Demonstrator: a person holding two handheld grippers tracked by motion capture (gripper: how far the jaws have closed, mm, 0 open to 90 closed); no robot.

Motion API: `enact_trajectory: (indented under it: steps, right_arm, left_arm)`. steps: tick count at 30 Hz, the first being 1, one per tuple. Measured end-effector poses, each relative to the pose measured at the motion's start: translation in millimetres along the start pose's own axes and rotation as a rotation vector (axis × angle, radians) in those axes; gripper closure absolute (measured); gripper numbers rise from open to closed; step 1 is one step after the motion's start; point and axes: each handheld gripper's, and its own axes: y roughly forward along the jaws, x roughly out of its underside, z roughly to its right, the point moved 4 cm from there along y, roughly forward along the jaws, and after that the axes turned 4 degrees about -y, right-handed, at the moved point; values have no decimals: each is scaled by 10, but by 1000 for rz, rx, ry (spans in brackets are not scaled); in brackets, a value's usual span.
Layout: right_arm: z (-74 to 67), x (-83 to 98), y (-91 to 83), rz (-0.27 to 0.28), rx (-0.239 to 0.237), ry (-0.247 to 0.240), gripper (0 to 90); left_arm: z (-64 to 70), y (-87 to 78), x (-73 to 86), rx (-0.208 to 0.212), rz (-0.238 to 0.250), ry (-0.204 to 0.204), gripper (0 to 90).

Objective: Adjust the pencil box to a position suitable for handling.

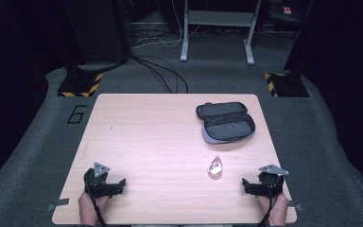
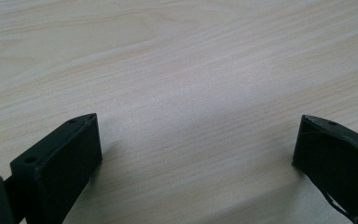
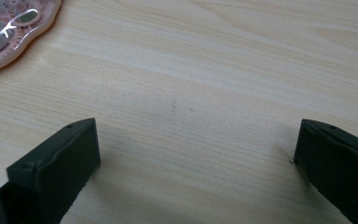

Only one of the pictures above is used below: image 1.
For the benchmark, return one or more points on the dark box with red label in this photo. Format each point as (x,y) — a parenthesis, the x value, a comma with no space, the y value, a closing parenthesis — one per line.
(280,15)

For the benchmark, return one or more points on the dark curtain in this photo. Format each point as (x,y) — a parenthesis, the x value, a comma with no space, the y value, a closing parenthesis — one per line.
(12,94)
(349,94)

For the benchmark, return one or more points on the black stand post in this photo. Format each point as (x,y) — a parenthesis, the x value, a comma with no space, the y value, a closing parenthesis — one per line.
(294,63)
(72,63)

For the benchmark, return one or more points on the white metal stand frame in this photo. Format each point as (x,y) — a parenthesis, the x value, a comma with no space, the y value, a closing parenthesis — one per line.
(217,18)

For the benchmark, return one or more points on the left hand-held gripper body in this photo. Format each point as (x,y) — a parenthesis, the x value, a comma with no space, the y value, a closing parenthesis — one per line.
(95,186)

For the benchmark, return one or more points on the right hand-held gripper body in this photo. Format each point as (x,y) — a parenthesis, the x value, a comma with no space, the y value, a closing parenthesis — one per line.
(269,184)

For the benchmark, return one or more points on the person's left hand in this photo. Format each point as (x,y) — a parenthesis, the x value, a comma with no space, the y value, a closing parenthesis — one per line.
(88,206)

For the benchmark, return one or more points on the black cabinet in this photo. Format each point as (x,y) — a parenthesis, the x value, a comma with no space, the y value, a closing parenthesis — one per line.
(100,31)

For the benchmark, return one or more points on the black pencil case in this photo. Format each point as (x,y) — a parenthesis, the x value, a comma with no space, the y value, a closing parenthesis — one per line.
(227,126)

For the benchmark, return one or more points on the person's right hand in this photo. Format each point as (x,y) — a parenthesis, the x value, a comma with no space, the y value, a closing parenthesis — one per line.
(279,208)

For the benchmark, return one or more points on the black hazard-striped base plate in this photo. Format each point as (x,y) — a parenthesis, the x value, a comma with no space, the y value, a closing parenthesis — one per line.
(288,86)
(77,85)

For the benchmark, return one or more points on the pink teardrop-shaped charm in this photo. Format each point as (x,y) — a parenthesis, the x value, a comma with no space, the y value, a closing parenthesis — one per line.
(215,168)

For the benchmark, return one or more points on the grey tape tab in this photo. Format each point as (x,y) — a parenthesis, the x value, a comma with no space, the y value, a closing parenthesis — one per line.
(60,202)
(297,207)

